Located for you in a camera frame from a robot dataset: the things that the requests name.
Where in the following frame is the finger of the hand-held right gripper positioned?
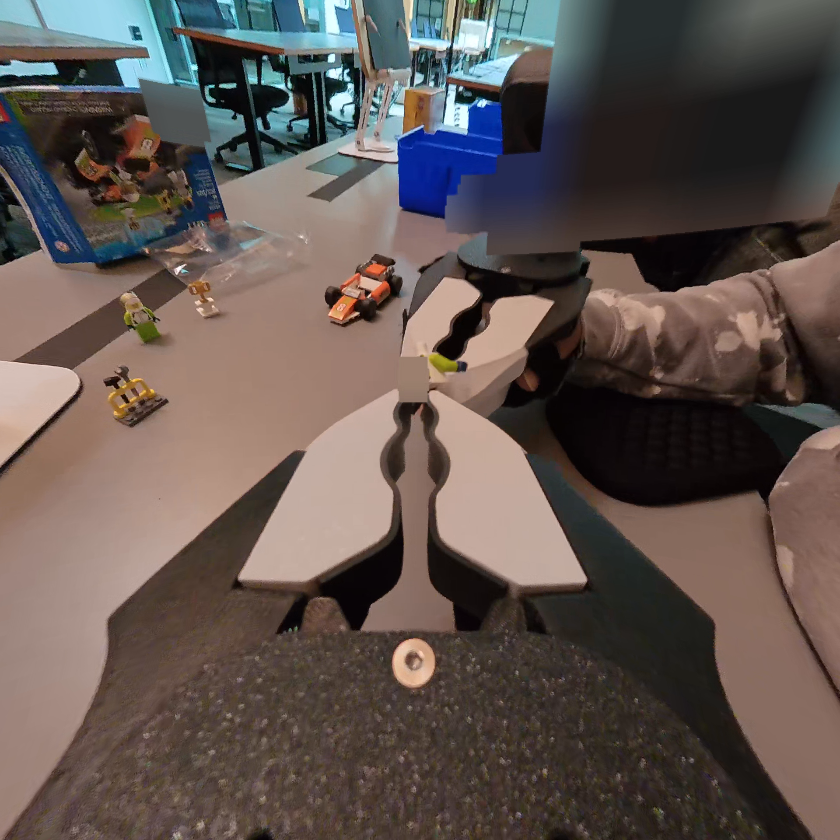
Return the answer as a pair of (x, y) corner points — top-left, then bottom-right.
(401, 276), (484, 362)
(440, 296), (555, 416)

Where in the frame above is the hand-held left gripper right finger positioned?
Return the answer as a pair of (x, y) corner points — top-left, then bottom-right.
(428, 392), (588, 598)

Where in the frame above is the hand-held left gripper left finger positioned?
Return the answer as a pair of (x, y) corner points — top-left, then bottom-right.
(239, 390), (405, 592)

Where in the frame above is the orange lego race car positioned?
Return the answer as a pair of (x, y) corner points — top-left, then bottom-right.
(326, 254), (404, 325)

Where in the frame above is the small yellow lego piece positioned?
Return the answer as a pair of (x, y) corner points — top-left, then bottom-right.
(105, 365), (158, 418)

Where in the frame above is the white booklet stand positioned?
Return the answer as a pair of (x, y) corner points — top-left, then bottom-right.
(0, 361), (82, 471)

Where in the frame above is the person's right forearm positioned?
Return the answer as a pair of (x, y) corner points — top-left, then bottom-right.
(565, 243), (840, 410)

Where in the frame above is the green lego minifigure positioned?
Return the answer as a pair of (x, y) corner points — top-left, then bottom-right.
(121, 292), (164, 345)

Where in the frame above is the blue lego set box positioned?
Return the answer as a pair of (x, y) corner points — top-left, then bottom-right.
(0, 86), (227, 267)

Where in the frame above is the blue plastic bin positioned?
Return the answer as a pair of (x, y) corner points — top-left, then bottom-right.
(398, 103), (504, 217)

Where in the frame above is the black mesh office chair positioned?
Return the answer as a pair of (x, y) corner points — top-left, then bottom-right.
(545, 381), (788, 506)

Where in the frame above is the orange cardboard box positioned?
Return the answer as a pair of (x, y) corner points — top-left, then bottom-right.
(403, 86), (447, 135)

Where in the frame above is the white display stand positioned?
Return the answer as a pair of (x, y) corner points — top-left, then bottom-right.
(339, 66), (401, 165)

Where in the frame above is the clear plastic bag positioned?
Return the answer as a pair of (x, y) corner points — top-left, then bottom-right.
(147, 221), (309, 290)

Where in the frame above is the tall black panel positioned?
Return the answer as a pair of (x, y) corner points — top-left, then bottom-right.
(361, 0), (412, 73)

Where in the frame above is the long wooden office desk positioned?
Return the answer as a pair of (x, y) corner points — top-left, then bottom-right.
(184, 27), (362, 172)

